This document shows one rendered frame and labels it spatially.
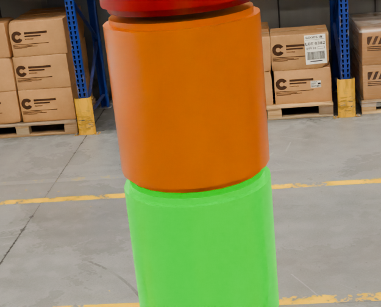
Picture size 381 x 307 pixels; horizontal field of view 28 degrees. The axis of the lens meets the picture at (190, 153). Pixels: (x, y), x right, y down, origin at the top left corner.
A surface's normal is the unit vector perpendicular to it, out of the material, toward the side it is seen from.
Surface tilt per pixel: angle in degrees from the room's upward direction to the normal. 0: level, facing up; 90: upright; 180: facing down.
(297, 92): 92
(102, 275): 0
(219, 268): 90
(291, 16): 90
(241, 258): 90
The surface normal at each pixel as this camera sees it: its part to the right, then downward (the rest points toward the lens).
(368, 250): -0.10, -0.94
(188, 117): -0.04, 0.33
